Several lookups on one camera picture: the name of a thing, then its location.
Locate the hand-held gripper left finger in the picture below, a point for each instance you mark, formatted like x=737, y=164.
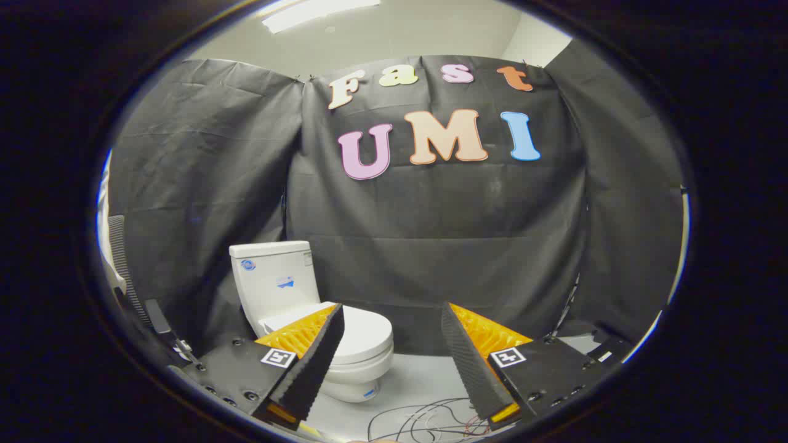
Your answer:
x=317, y=363

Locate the black office chair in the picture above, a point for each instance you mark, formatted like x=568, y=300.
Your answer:
x=157, y=315

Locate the black backdrop cloth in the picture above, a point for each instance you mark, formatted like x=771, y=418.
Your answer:
x=431, y=234

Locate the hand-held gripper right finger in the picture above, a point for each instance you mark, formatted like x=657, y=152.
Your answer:
x=465, y=363

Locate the white toilet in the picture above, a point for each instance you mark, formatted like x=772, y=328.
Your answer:
x=274, y=277

